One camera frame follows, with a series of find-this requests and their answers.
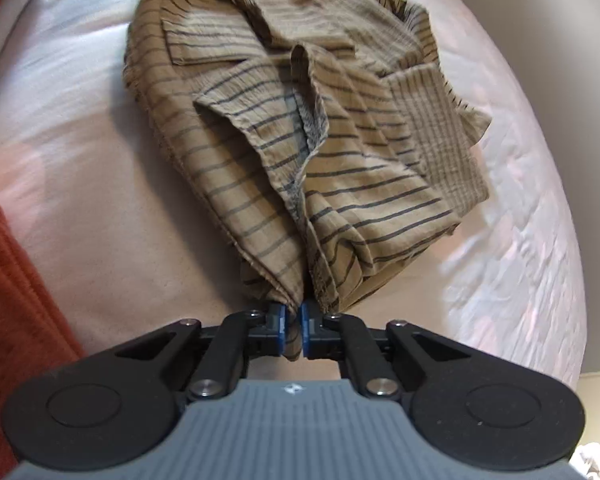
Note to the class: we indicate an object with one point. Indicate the pink polka dot bed sheet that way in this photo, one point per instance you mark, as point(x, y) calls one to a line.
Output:
point(80, 185)

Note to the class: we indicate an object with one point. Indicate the red knit blanket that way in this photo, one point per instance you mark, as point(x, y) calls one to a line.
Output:
point(10, 285)

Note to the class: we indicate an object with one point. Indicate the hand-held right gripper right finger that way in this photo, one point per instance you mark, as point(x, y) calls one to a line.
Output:
point(305, 330)

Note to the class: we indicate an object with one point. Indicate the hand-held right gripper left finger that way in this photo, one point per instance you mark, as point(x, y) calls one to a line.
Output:
point(281, 327)

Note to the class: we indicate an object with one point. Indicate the tan striped shirt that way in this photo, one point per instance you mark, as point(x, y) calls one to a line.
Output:
point(305, 135)

